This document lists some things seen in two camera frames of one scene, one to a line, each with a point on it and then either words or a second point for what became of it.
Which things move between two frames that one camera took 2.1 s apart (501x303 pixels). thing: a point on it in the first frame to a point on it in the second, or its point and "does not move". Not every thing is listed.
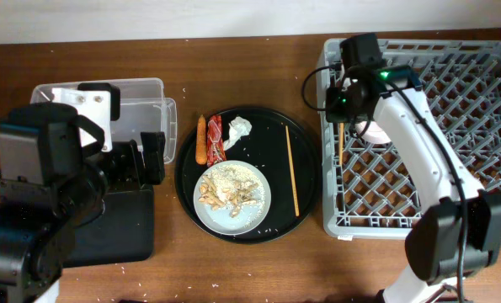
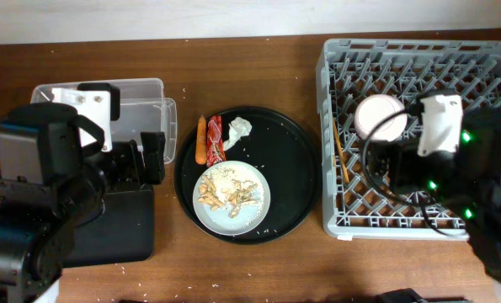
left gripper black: [132, 168] does not move
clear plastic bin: [143, 108] does not move
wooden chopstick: [341, 140] to [342, 151]
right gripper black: [333, 114] to [400, 152]
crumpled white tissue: [238, 128] does not move
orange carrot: [201, 141] does not move
